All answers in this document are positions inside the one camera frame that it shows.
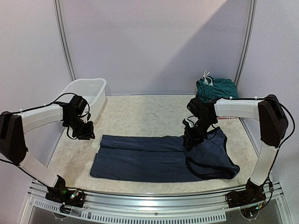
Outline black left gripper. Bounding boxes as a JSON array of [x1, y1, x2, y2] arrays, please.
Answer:
[[64, 115, 95, 139]]

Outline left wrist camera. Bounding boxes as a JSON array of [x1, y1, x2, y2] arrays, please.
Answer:
[[69, 95, 90, 118]]

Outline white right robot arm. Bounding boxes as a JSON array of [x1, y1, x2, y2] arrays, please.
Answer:
[[183, 94, 289, 203]]

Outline right aluminium frame post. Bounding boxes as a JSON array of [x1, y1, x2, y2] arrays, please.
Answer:
[[235, 0, 257, 88]]

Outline aluminium front rail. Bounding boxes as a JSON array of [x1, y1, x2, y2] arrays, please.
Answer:
[[21, 182, 292, 224]]

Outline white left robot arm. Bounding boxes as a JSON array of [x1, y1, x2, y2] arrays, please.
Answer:
[[0, 101, 94, 203]]

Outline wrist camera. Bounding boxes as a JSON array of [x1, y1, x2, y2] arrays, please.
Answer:
[[69, 95, 90, 118], [186, 98, 205, 117]]

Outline white plastic laundry basket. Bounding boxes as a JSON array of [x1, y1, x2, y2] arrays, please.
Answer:
[[59, 78, 107, 122]]

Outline pink folded garment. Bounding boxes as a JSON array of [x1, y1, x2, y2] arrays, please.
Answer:
[[217, 116, 238, 120]]

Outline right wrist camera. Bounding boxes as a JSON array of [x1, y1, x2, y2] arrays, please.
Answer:
[[186, 98, 205, 117]]

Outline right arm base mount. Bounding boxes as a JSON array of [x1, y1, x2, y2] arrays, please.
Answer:
[[225, 176, 274, 219]]

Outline left aluminium frame post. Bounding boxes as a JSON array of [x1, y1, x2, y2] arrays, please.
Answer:
[[53, 0, 76, 81]]

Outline navy blue garment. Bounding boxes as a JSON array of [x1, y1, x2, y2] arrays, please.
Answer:
[[90, 127, 240, 183]]

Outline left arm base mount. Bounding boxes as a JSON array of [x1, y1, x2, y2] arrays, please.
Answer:
[[45, 175, 86, 215]]

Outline aluminium frame post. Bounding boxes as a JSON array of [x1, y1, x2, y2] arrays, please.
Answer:
[[235, 0, 257, 88], [53, 0, 76, 81]]

